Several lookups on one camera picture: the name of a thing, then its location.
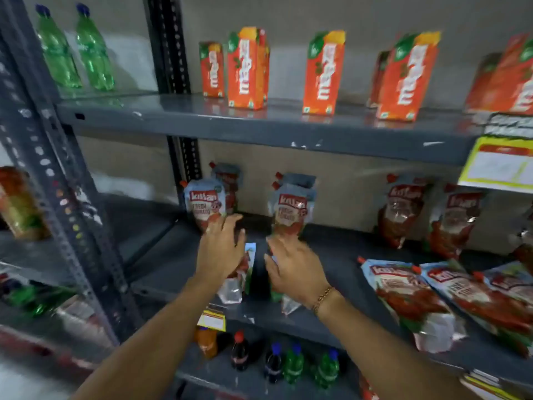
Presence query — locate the red packet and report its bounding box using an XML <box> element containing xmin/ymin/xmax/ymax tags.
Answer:
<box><xmin>358</xmin><ymin>375</ymin><xmax>379</xmax><ymax>400</ymax></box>

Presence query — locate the dark soda bottle blue cap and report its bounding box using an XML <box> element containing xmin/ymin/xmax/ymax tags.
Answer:
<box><xmin>263</xmin><ymin>342</ymin><xmax>284</xmax><ymax>384</ymax></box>

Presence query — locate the row of red sauce pouches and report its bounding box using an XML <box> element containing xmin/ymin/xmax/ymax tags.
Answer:
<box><xmin>181</xmin><ymin>161</ymin><xmax>533</xmax><ymax>359</ymax></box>

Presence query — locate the person's left forearm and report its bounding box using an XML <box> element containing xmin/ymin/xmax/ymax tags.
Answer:
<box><xmin>70</xmin><ymin>276</ymin><xmax>221</xmax><ymax>400</ymax></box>

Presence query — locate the white shelf label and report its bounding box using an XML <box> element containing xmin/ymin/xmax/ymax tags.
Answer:
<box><xmin>484</xmin><ymin>113</ymin><xmax>533</xmax><ymax>139</ymax></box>

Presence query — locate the red tomato ketchup pouch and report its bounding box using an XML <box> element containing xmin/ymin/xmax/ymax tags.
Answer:
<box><xmin>266</xmin><ymin>233</ymin><xmax>303</xmax><ymax>316</ymax></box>
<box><xmin>217</xmin><ymin>242</ymin><xmax>257</xmax><ymax>305</ymax></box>

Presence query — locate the small yellow price label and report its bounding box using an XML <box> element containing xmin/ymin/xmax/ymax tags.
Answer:
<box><xmin>197</xmin><ymin>308</ymin><xmax>227</xmax><ymax>332</ymax></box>

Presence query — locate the person's right forearm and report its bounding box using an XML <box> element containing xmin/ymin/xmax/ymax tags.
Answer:
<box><xmin>317</xmin><ymin>291</ymin><xmax>484</xmax><ymax>400</ymax></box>

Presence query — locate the gold chain bracelet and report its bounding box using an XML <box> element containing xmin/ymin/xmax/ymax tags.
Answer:
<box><xmin>312</xmin><ymin>286</ymin><xmax>336</xmax><ymax>315</ymax></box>

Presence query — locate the large yellow price label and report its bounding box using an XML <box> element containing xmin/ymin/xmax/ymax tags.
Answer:
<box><xmin>457</xmin><ymin>136</ymin><xmax>533</xmax><ymax>194</ymax></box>

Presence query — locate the orange and green drink bottle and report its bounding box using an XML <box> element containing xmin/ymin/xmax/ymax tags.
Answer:
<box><xmin>0</xmin><ymin>166</ymin><xmax>51</xmax><ymax>241</ymax></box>

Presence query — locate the green plastic soda bottle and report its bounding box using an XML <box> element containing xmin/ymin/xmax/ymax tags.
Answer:
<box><xmin>7</xmin><ymin>285</ymin><xmax>77</xmax><ymax>318</ymax></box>
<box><xmin>75</xmin><ymin>2</ymin><xmax>115</xmax><ymax>91</ymax></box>
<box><xmin>314</xmin><ymin>348</ymin><xmax>341</xmax><ymax>389</ymax></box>
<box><xmin>35</xmin><ymin>4</ymin><xmax>83</xmax><ymax>90</ymax></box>
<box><xmin>283</xmin><ymin>343</ymin><xmax>305</xmax><ymax>385</ymax></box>

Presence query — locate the person's left hand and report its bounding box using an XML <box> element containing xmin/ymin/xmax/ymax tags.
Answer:
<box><xmin>195</xmin><ymin>214</ymin><xmax>247</xmax><ymax>289</ymax></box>

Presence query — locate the person's right hand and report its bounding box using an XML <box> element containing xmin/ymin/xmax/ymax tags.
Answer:
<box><xmin>264</xmin><ymin>235</ymin><xmax>334</xmax><ymax>308</ymax></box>

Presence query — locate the row of orange juice cartons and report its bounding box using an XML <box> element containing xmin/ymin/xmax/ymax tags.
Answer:
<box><xmin>198</xmin><ymin>26</ymin><xmax>533</xmax><ymax>122</ymax></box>

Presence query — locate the orange soda bottle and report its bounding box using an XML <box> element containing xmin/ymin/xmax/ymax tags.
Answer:
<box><xmin>196</xmin><ymin>327</ymin><xmax>219</xmax><ymax>359</ymax></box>

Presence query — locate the yellow and white price label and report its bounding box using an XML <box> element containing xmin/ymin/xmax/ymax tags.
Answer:
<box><xmin>459</xmin><ymin>369</ymin><xmax>526</xmax><ymax>400</ymax></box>

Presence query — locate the grey perforated metal shelf rack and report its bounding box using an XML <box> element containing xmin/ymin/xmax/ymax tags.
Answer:
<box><xmin>0</xmin><ymin>0</ymin><xmax>184</xmax><ymax>371</ymax></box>

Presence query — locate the cola bottle with red cap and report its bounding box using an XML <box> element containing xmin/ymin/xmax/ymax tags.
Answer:
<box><xmin>231</xmin><ymin>330</ymin><xmax>251</xmax><ymax>372</ymax></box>

